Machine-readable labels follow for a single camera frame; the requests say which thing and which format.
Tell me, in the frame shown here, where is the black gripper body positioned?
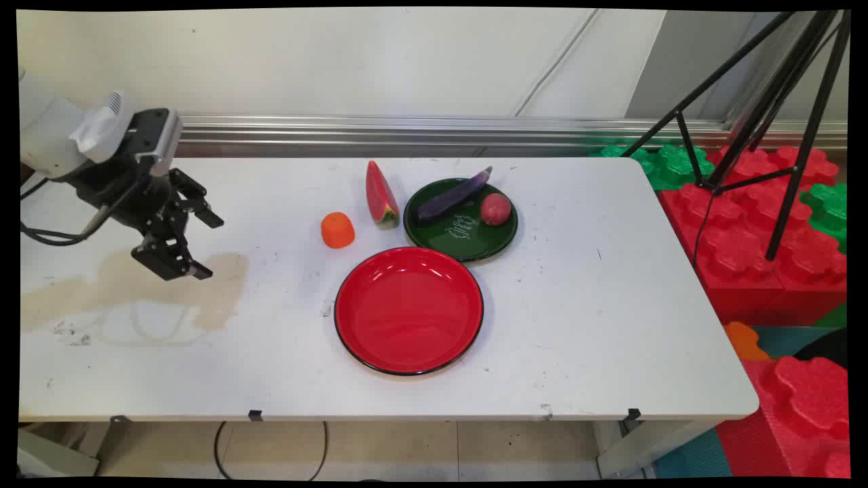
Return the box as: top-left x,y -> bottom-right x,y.
71,157 -> 194,237

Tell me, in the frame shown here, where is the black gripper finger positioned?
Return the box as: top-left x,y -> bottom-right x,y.
130,216 -> 215,283
168,167 -> 225,230

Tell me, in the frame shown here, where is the purple toy eggplant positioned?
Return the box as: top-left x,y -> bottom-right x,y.
416,166 -> 494,224

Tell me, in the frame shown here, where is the orange toy fruit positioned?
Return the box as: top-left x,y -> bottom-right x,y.
321,211 -> 356,249

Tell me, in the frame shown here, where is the toy watermelon slice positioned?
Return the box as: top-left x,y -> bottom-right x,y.
366,160 -> 401,230

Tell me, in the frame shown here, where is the grey table leg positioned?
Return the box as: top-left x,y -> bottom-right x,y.
595,419 -> 721,479
18,422 -> 104,478

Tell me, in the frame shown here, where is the red enamel plate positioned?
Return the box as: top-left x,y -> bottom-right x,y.
333,247 -> 485,377

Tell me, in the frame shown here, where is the dark green enamel plate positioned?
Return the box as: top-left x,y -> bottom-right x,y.
403,178 -> 519,263

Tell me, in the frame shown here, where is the red toy apple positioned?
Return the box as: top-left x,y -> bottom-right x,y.
480,192 -> 513,226

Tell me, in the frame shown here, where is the green foam block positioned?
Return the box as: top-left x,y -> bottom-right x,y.
589,142 -> 717,192
799,182 -> 848,253

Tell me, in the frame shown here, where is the large red foam block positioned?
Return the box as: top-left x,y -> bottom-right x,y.
659,145 -> 848,327

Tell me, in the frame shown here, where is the teal foam mat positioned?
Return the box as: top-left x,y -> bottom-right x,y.
652,427 -> 734,480

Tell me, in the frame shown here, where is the orange foam piece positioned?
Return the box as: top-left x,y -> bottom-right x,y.
722,321 -> 772,361

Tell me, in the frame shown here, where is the black tripod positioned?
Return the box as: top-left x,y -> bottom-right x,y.
620,9 -> 852,262

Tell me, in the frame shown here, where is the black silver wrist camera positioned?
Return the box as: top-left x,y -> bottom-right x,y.
127,108 -> 184,178

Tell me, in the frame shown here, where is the white vented camera mount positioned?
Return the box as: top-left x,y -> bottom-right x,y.
69,91 -> 140,165

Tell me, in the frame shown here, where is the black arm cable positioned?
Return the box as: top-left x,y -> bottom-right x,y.
19,159 -> 150,247

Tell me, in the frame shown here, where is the black floor cable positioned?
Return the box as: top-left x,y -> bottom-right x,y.
213,421 -> 329,481

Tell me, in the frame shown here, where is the aluminium wall rail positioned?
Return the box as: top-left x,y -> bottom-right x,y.
173,114 -> 848,159

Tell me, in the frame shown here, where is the white wall cable duct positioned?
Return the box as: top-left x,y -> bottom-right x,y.
510,9 -> 603,117

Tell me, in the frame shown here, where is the thin black tripod cable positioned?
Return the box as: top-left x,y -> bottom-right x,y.
692,192 -> 714,270

